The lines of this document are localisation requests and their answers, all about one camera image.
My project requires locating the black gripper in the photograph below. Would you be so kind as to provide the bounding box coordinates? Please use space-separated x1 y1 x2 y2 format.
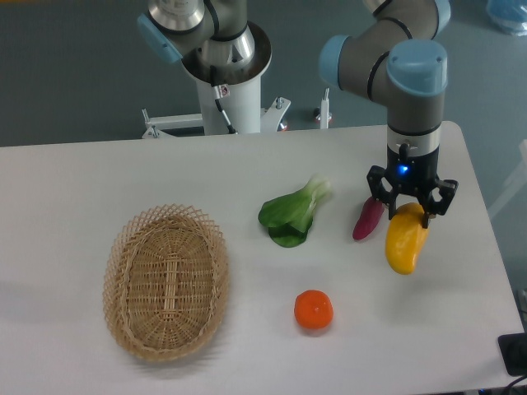
366 148 459 229

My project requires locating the yellow mango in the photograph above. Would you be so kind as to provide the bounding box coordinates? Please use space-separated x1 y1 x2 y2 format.
385 202 429 275

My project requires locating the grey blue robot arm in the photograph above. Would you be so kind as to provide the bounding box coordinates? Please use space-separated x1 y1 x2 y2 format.
137 1 458 226

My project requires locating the purple sweet potato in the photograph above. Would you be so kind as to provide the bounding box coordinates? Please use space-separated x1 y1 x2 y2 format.
352 197 385 241

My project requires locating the green bok choy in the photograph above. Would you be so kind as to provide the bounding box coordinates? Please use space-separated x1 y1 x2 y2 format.
258 174 332 248

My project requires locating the orange tangerine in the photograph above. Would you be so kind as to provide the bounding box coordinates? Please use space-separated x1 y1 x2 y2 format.
294 290 333 330

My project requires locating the black device at table edge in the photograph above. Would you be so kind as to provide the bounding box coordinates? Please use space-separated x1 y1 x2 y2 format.
497 332 526 376

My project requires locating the blue object top right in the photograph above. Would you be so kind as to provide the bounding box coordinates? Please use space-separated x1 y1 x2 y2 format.
486 0 526 36

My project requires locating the woven wicker basket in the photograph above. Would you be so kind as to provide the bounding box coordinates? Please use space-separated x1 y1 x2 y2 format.
103 204 230 362

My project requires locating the black cable on pedestal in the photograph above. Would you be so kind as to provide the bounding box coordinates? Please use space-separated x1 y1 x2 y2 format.
208 65 238 135

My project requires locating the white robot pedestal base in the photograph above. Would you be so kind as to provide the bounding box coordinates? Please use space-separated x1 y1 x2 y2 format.
138 15 291 138

